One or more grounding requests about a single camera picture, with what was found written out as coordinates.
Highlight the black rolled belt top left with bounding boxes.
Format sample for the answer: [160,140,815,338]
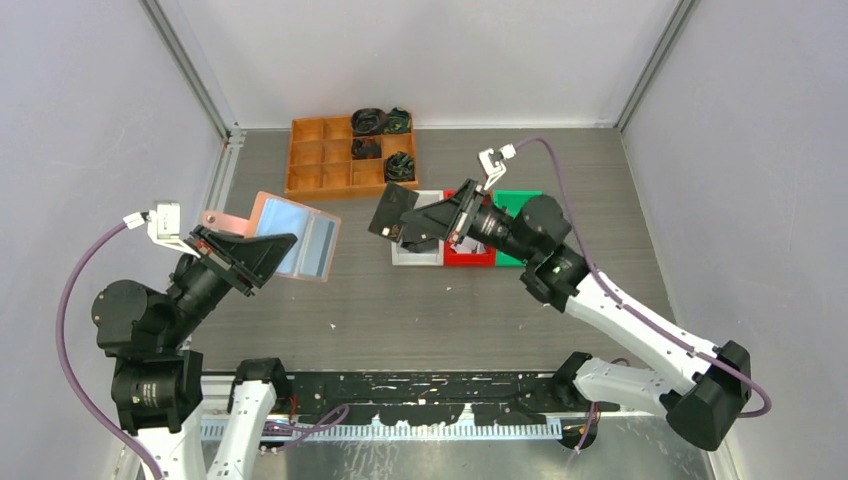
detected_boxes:
[350,108,388,137]

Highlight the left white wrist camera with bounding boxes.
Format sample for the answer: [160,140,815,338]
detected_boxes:
[122,200,199,257]

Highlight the tan leather card holder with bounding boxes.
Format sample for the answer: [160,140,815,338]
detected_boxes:
[201,191,341,282]

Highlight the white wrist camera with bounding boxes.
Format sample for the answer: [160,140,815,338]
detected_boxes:
[122,200,199,257]
[478,144,517,191]

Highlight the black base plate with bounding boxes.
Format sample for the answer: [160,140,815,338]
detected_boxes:
[271,371,589,427]

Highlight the white cards in red bin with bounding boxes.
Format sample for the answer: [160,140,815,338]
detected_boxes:
[451,236,486,255]

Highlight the black rolled belt middle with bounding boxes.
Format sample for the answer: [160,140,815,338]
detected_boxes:
[351,137,382,160]

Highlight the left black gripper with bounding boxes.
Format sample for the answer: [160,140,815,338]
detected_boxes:
[161,220,296,342]

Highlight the black rolled belt top right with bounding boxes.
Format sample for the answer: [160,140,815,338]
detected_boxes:
[383,107,413,135]

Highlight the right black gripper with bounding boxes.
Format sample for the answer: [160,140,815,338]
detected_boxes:
[401,178,537,264]

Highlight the white bin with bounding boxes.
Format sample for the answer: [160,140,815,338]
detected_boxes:
[391,190,444,267]

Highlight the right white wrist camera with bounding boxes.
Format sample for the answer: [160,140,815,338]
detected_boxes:
[478,144,517,191]

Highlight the black rolled belt lower right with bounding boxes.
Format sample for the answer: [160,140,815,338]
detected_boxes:
[383,151,415,182]

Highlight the red bin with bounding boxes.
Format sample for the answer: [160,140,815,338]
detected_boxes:
[442,190,497,268]

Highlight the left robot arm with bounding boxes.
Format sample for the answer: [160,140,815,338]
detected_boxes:
[91,226,297,479]

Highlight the orange compartment tray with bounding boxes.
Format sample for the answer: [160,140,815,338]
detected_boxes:
[284,115,420,203]

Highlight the green bin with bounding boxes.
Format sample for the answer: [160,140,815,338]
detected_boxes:
[493,190,542,267]

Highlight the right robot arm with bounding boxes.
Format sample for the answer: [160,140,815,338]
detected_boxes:
[400,180,753,451]

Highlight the black rolled belt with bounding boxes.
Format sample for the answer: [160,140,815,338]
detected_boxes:
[351,137,382,160]
[350,108,388,137]
[383,107,413,135]
[383,151,415,182]

